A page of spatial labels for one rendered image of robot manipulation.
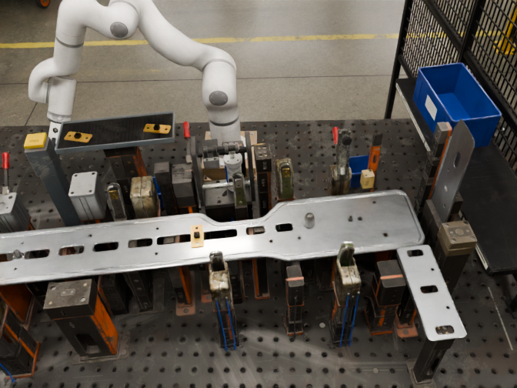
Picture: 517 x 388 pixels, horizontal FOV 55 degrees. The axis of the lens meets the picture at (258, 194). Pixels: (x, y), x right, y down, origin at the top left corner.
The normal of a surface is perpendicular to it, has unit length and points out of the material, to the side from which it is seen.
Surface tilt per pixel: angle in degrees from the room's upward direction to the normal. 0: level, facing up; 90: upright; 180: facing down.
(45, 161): 90
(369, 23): 0
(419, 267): 0
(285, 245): 0
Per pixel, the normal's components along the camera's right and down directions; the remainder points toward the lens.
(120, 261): -0.04, -0.68
